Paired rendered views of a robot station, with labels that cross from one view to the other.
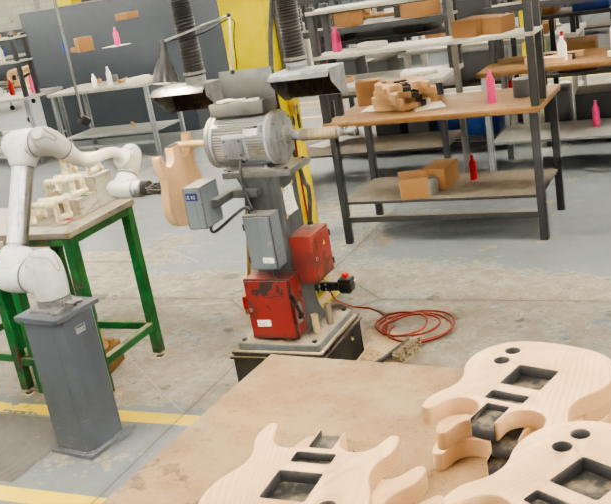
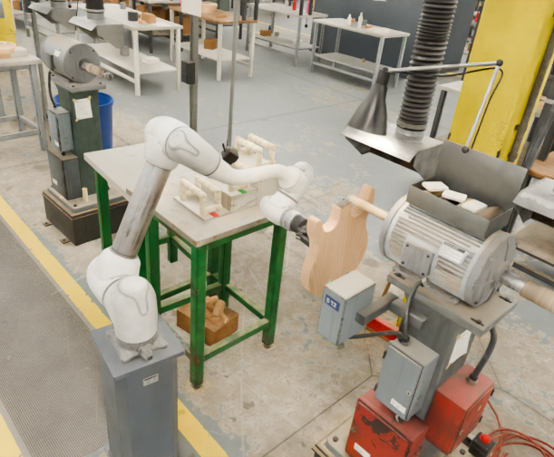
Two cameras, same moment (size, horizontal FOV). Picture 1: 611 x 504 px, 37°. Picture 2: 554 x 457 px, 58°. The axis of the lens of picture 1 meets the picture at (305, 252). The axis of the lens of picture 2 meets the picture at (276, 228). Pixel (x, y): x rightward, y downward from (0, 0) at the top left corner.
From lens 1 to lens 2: 275 cm
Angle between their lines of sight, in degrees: 20
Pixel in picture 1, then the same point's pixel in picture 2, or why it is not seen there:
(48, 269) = (130, 312)
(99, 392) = (156, 436)
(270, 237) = (413, 388)
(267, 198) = (432, 335)
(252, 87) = (483, 182)
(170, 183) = (321, 250)
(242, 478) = not seen: outside the picture
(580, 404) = not seen: outside the picture
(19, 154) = (154, 152)
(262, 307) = (366, 438)
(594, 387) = not seen: outside the picture
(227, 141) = (413, 247)
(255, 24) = (515, 63)
